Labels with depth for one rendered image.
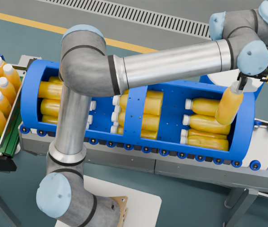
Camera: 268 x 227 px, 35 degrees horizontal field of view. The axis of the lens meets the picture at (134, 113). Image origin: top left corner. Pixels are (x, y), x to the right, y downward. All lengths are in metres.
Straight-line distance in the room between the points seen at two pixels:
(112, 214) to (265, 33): 0.68
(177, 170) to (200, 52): 0.94
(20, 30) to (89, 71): 2.57
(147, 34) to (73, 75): 2.42
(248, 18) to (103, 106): 0.91
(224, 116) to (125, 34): 2.02
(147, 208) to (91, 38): 0.66
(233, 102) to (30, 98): 0.75
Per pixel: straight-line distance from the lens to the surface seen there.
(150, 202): 1.47
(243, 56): 0.98
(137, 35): 3.37
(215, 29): 1.09
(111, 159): 1.85
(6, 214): 2.42
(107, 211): 1.30
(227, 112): 1.45
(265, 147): 1.89
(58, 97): 1.68
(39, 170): 2.82
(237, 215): 2.41
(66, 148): 1.26
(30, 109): 1.64
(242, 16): 1.11
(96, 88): 0.96
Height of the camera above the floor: 2.54
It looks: 59 degrees down
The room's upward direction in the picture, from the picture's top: 1 degrees clockwise
